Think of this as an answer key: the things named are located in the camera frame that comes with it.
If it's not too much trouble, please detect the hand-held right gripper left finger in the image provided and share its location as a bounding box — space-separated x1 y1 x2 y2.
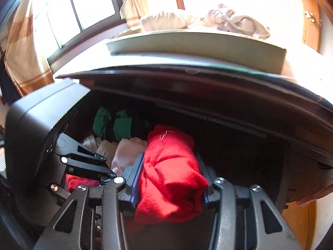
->
34 152 145 250

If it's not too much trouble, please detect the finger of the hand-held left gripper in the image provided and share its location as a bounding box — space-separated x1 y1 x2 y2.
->
48 182 77 201
53 133 117 185

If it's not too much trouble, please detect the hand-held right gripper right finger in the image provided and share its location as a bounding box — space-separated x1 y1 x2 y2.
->
196 154 303 250

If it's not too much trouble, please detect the light pink underwear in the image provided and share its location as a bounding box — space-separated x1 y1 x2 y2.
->
111 137 149 176

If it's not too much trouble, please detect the red underwear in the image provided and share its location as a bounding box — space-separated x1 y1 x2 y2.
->
135 125 210 224
66 174 101 192

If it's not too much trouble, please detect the dark wooden drawer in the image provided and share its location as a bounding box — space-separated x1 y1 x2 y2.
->
65 89 289 240

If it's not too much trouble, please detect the beige shallow cardboard box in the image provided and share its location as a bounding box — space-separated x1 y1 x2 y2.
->
105 30 287 75

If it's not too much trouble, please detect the tan underwear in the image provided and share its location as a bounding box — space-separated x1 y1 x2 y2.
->
97 139 119 168

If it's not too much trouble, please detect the whitish patterned underwear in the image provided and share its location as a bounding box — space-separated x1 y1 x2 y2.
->
82 135 101 149

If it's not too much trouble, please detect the green striped underwear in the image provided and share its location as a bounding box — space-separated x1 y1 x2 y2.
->
93 107 133 141

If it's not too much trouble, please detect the beige dotted underwear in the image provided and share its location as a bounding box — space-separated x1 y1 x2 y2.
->
140 11 201 32

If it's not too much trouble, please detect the beige underwear grey band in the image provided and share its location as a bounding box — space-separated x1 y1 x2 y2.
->
203 4 271 40

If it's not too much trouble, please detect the yellow window curtain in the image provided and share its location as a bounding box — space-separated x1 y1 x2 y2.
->
5 0 56 98
108 0 150 29

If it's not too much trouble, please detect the table with cloud tablecloth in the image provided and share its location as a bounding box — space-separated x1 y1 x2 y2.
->
53 27 333 110

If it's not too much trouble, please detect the dark framed window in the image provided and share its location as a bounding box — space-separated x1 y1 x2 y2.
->
26 0 123 55

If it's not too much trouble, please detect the orange wooden door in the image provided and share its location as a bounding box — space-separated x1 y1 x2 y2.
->
286 0 324 53

